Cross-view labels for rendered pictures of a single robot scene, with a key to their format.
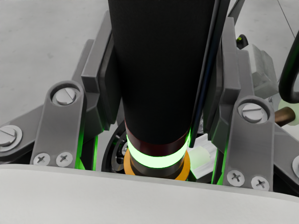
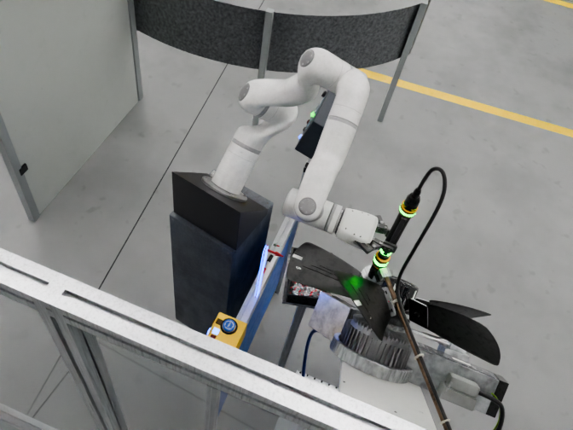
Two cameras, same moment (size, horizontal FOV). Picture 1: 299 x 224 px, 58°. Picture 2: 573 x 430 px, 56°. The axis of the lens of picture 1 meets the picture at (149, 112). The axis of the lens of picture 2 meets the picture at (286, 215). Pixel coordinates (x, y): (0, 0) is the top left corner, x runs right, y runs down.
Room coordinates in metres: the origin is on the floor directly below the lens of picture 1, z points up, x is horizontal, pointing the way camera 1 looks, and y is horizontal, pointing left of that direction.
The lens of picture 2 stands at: (-0.19, -0.92, 2.65)
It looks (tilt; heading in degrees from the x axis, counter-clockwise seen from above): 53 degrees down; 92
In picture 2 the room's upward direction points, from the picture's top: 13 degrees clockwise
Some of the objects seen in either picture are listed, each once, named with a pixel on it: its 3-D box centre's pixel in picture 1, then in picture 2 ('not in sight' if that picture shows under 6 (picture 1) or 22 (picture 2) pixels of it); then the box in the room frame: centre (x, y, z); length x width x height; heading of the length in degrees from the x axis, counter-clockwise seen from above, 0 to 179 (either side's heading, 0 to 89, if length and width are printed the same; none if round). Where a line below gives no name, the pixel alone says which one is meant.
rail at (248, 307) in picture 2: not in sight; (263, 278); (-0.26, 0.14, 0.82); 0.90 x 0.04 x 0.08; 82
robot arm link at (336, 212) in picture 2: not in sight; (334, 218); (-0.09, 0.02, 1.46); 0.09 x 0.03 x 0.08; 82
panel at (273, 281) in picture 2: not in sight; (254, 319); (-0.26, 0.14, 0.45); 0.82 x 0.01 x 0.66; 82
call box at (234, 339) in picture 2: not in sight; (222, 345); (-0.32, -0.25, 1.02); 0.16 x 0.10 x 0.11; 82
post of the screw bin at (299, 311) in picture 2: not in sight; (291, 337); (-0.08, 0.13, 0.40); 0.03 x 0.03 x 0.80; 7
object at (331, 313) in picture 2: not in sight; (335, 317); (0.03, -0.03, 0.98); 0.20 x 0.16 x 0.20; 82
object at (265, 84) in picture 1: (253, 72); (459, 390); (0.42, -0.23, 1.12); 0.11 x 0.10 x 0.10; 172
